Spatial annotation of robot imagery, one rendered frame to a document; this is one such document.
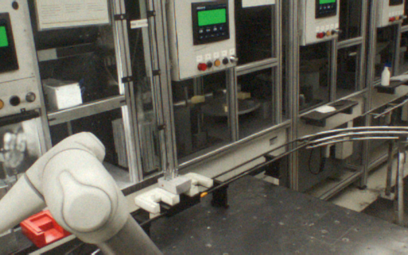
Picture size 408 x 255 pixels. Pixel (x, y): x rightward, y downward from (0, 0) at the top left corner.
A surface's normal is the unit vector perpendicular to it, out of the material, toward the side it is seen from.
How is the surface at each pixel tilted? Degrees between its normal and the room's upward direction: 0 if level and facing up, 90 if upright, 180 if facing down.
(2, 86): 90
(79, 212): 85
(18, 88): 90
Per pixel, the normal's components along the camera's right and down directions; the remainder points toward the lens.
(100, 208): 0.29, 0.19
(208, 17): 0.69, 0.18
